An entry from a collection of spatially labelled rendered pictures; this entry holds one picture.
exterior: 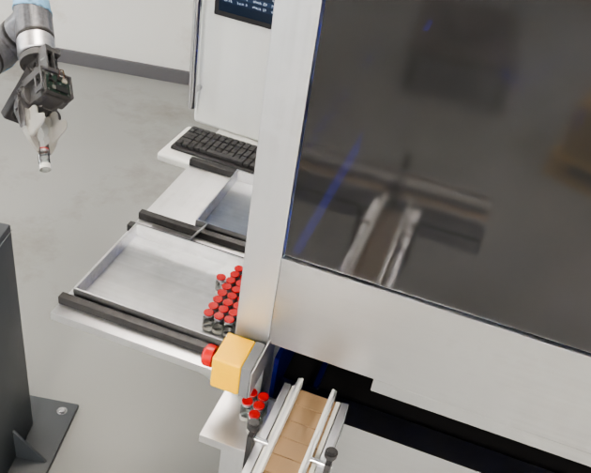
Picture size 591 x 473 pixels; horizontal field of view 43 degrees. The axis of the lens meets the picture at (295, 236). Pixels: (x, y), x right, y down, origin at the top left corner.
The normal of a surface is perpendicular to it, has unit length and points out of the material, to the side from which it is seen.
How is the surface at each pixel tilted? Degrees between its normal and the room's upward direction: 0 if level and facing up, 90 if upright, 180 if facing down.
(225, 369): 90
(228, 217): 0
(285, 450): 0
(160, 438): 0
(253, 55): 90
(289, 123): 90
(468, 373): 90
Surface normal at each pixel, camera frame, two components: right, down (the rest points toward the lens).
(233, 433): 0.14, -0.79
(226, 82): -0.36, 0.52
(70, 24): -0.13, 0.58
